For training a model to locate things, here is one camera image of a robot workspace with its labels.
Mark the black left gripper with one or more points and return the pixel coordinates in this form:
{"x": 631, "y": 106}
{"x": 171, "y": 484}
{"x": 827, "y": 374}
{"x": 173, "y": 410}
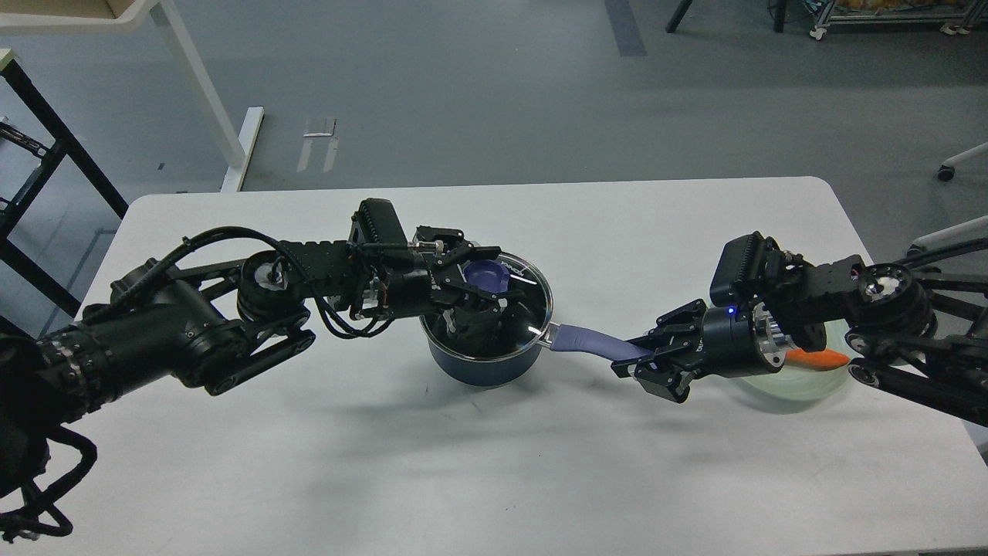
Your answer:
{"x": 405, "y": 285}

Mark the black metal rack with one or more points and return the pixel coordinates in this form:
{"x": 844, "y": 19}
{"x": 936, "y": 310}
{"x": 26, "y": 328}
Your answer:
{"x": 64, "y": 147}

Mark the black right camera box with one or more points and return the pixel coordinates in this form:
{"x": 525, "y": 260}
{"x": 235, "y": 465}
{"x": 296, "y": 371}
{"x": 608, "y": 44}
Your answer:
{"x": 741, "y": 271}

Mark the black camera box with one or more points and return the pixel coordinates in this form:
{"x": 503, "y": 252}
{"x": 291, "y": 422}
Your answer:
{"x": 741, "y": 271}
{"x": 376, "y": 230}

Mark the orange toy carrot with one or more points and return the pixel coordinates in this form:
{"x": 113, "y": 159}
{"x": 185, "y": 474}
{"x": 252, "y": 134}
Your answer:
{"x": 817, "y": 361}

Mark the white desk frame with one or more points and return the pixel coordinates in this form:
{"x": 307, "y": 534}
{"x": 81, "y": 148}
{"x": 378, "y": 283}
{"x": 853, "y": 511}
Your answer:
{"x": 107, "y": 17}

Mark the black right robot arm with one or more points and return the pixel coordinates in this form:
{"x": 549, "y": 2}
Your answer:
{"x": 910, "y": 336}

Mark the glass lid with blue knob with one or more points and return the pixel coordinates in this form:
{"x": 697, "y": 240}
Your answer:
{"x": 524, "y": 324}

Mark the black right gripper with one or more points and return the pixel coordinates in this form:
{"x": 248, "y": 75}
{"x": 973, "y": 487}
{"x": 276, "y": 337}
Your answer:
{"x": 727, "y": 348}

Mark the black left camera box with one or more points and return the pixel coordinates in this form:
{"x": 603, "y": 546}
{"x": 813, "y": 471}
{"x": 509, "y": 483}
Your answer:
{"x": 376, "y": 230}

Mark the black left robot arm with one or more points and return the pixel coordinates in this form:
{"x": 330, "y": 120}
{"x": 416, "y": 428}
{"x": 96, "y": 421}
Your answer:
{"x": 220, "y": 309}

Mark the blue saucepan with handle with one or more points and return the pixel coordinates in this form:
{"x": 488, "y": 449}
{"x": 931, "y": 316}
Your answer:
{"x": 559, "y": 337}

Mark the metal wheeled cart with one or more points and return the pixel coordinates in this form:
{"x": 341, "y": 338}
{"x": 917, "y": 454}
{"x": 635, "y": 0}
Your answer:
{"x": 954, "y": 18}

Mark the translucent green plate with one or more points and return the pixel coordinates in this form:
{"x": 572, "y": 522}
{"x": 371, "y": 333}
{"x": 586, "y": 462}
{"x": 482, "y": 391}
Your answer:
{"x": 796, "y": 384}

